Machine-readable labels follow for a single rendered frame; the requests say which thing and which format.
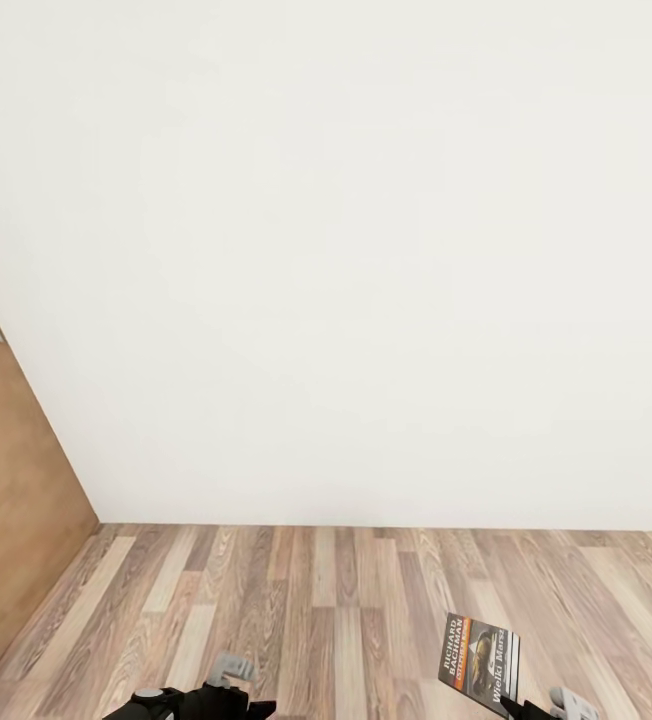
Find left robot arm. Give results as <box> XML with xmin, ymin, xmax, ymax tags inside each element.
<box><xmin>101</xmin><ymin>651</ymin><xmax>277</xmax><ymax>720</ymax></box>

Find hardback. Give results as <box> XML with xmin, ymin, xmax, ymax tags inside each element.
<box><xmin>438</xmin><ymin>613</ymin><xmax>521</xmax><ymax>720</ymax></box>

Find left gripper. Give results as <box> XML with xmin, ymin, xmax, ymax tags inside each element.
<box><xmin>190</xmin><ymin>681</ymin><xmax>277</xmax><ymax>720</ymax></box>

